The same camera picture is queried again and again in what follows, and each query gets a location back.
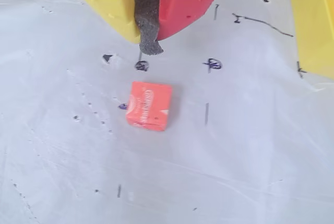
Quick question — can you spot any yellow three-compartment box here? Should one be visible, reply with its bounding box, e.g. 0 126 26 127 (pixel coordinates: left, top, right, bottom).
285 0 334 80

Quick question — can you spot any orange wrapped candy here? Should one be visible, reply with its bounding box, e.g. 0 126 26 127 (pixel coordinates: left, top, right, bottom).
125 81 173 133

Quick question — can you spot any white plastic table cover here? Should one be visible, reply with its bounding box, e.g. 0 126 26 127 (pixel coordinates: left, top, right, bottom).
0 0 334 224

